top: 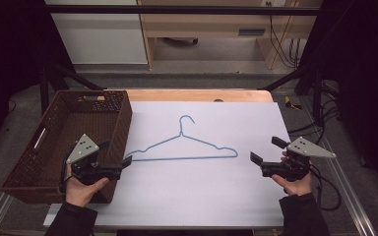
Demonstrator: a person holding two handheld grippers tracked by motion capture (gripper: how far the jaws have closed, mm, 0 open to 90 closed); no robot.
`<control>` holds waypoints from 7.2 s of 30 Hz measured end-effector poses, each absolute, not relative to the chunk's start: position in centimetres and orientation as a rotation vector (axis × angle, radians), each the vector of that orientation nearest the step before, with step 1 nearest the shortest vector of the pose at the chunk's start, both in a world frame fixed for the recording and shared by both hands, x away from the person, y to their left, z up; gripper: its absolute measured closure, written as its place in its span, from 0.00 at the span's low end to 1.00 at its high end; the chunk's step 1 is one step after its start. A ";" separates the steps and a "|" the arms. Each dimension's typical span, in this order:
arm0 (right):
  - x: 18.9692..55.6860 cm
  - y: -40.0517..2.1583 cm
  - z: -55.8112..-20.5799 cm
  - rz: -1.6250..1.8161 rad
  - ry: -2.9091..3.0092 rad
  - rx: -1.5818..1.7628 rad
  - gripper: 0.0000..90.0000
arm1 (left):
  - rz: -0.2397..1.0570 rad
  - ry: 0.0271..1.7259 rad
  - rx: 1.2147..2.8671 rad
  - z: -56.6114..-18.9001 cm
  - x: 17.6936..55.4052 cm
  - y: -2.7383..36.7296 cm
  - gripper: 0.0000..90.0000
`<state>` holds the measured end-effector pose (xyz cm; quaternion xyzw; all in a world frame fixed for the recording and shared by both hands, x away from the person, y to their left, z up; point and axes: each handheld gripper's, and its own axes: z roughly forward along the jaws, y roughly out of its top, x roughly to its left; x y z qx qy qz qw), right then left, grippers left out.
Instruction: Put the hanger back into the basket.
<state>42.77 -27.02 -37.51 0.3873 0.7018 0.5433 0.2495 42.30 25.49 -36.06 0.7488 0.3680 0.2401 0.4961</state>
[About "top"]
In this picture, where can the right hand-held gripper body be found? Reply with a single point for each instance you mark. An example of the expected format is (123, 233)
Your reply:
(295, 159)

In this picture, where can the person's right hand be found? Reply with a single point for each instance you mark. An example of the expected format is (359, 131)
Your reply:
(293, 183)

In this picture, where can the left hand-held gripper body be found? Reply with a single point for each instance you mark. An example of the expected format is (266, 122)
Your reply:
(85, 160)

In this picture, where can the white cabinet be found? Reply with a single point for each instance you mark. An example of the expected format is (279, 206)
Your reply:
(100, 36)

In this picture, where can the light wooden desk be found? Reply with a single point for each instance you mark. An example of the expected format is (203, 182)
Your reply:
(210, 29)

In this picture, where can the white paper sheet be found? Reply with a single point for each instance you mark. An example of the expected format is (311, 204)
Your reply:
(193, 183)

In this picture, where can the person's left hand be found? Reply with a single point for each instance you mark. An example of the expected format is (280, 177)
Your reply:
(80, 190)

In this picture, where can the yellow and black tool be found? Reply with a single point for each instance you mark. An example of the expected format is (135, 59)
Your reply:
(290, 103)

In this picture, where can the brown woven basket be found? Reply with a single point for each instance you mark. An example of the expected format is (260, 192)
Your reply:
(62, 144)

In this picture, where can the black metal frame bar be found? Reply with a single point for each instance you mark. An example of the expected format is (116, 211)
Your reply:
(180, 10)

